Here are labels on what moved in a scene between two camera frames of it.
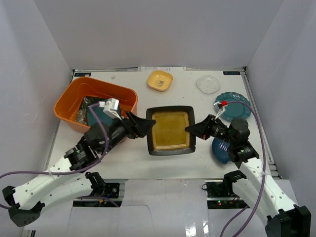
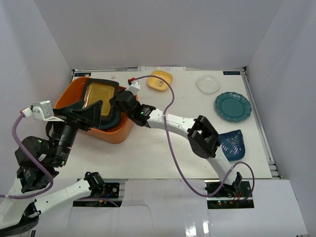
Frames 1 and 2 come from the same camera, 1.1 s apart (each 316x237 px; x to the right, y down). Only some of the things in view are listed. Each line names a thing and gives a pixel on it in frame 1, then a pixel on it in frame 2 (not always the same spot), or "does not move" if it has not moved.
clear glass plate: [208, 84] does not move
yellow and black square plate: [168, 136] → [95, 90]
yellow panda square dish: [161, 81] does not move
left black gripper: [131, 125] → [74, 120]
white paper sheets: [170, 68] does not move
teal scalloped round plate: [238, 106] does not move
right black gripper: [199, 130] → [114, 103]
